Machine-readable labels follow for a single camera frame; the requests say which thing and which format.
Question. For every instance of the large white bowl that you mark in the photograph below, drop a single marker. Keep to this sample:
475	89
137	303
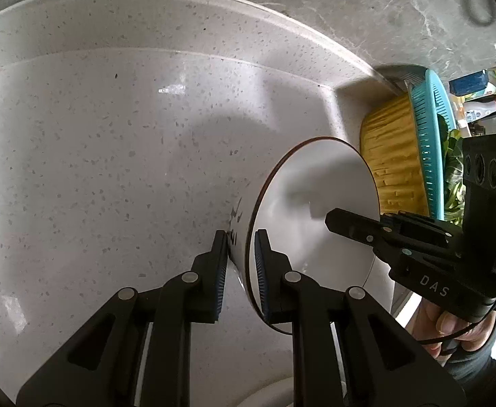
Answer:
269	394

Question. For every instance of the person's right hand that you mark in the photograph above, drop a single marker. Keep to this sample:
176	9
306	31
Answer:
447	330

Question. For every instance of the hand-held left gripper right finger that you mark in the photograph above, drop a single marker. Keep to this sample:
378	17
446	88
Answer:
260	275

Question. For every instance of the green leafy vegetables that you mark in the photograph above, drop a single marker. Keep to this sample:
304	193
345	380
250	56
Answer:
453	165

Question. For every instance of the yellow basket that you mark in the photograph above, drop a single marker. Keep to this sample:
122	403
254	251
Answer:
394	152

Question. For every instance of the white spray bottle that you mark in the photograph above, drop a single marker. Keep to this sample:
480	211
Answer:
481	108

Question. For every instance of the pink floral white bowl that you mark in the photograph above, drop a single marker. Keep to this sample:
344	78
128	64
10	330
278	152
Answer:
315	186

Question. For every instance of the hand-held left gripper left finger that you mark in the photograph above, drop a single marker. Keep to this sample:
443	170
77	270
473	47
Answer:
220	271

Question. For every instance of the blue container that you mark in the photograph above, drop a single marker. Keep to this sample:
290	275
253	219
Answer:
468	82

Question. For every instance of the teal plastic colander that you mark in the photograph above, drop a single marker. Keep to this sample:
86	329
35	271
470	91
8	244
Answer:
430	127

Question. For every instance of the person's right forearm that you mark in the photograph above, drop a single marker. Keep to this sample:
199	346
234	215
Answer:
472	364

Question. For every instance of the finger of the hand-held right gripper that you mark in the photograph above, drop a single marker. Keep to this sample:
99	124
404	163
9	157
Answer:
349	224

